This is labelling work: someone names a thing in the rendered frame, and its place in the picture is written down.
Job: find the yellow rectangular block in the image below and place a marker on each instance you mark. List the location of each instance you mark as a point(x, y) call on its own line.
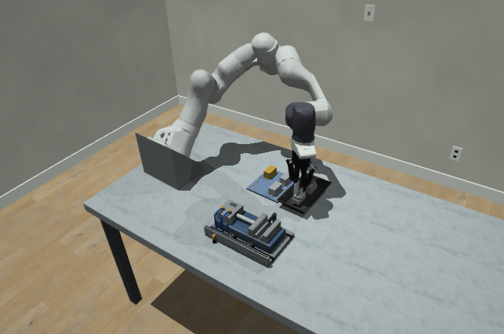
point(270, 172)

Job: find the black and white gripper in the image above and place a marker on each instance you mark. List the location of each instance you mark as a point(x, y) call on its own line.
point(301, 165)

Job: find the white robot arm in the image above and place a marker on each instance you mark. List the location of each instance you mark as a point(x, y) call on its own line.
point(301, 117)

